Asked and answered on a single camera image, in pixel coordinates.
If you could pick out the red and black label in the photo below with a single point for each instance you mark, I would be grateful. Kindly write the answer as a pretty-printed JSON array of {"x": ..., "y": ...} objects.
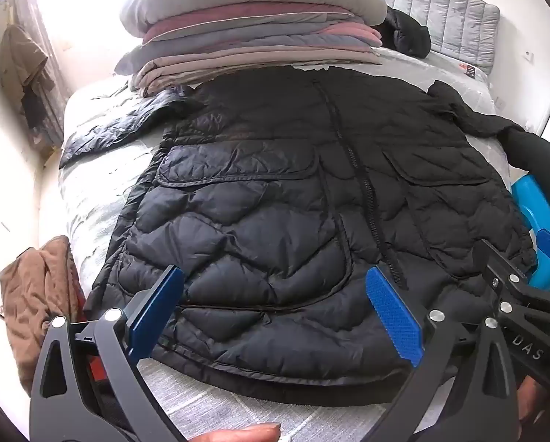
[{"x": 468, "y": 71}]

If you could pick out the grey padded headboard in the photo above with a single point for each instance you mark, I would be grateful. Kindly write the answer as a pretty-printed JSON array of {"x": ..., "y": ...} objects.
[{"x": 440, "y": 14}]

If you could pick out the blue plastic stool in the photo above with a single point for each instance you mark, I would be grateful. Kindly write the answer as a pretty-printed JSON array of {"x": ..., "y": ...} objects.
[{"x": 528, "y": 202}]

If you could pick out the person's left hand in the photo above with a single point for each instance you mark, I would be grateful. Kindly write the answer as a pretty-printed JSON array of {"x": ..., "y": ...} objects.
[{"x": 252, "y": 433}]

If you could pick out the black quilted puffer jacket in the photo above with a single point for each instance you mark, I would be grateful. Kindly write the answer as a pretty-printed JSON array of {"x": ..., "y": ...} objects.
[{"x": 256, "y": 193}]

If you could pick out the person's right hand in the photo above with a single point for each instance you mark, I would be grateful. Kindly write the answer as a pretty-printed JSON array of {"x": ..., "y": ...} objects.
[{"x": 530, "y": 396}]

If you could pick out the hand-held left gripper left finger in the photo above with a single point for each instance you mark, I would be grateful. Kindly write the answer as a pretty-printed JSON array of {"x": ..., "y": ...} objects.
[{"x": 157, "y": 304}]

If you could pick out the hanging brown coat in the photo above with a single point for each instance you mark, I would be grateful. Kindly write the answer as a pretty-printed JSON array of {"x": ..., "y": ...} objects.
[{"x": 24, "y": 50}]

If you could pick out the small black jacket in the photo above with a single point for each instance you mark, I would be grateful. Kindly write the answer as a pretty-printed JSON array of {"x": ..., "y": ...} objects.
[{"x": 408, "y": 32}]

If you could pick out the brown crumpled cloth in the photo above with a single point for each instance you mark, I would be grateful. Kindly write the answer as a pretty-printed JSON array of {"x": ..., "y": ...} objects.
[{"x": 35, "y": 294}]

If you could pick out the stack of folded blankets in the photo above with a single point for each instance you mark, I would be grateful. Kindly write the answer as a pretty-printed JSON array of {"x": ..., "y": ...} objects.
[{"x": 256, "y": 50}]

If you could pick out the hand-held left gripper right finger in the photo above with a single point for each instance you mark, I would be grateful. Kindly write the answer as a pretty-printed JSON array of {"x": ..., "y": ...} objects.
[{"x": 392, "y": 308}]

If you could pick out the hanging brown clothes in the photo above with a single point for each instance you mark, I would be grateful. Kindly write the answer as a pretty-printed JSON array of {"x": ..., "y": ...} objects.
[{"x": 45, "y": 115}]

